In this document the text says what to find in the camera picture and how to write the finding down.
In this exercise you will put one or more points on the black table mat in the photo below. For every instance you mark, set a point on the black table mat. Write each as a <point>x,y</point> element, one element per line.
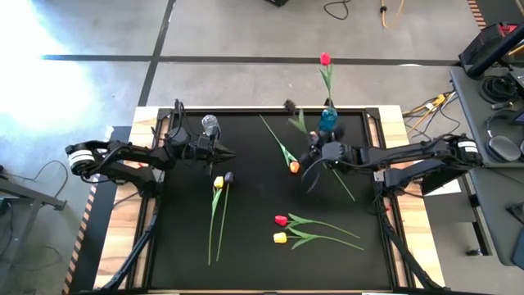
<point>327,266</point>

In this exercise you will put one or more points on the red artificial tulip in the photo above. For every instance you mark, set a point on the red artificial tulip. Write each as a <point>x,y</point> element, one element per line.
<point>281,220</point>
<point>325,59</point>

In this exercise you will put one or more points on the grey side table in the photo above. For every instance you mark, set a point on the grey side table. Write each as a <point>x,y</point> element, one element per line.
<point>503,213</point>

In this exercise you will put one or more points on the black aluminium table frame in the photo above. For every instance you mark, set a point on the black aluminium table frame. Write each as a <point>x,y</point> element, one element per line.
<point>372,113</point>

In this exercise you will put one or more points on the grey over-ear headphones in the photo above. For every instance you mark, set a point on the grey over-ear headphones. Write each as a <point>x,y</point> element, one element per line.
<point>503,148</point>

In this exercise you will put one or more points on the grey desk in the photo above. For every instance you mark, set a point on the grey desk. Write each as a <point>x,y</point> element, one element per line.
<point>466,106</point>

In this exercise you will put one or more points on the black and red case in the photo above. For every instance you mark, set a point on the black and red case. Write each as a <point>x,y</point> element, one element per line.
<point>487,45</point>

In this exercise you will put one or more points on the dark purple artificial tulip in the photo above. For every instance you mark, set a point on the dark purple artificial tulip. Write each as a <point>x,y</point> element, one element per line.
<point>229,177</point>
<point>290,106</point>

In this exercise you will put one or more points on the clear glass vase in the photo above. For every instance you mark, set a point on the clear glass vase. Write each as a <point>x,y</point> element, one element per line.
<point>210,123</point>

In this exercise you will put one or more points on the black diagonal frame strut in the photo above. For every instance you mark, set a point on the black diagonal frame strut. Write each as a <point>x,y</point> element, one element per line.
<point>403,254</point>
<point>135,252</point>

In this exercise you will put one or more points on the orange artificial tulip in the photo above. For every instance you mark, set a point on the orange artificial tulip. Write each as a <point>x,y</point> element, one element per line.
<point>313,134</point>
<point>294,166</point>

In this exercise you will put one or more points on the blue glass vase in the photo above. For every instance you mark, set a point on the blue glass vase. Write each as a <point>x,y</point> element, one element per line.
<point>327,121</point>

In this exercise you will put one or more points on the yellow artificial tulip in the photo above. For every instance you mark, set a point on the yellow artificial tulip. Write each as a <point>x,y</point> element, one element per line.
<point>218,182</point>
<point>280,237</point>

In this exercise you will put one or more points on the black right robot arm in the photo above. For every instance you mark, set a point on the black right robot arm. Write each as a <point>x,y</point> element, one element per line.
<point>409,155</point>

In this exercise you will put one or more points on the black box on floor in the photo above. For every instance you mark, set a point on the black box on floor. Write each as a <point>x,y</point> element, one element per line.
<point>277,2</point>

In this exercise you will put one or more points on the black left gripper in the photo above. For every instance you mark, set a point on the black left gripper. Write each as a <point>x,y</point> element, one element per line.
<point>202,148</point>

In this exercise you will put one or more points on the white paper sheet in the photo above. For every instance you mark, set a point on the white paper sheet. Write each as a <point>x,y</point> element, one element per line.
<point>448,189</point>

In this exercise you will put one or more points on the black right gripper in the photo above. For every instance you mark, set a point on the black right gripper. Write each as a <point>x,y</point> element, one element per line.
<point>337,155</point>

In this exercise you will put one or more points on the black metal stand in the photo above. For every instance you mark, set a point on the black metal stand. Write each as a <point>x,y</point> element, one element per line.
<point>28,196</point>

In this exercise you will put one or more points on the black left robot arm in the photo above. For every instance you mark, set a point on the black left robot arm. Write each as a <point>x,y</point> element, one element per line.
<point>135,153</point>

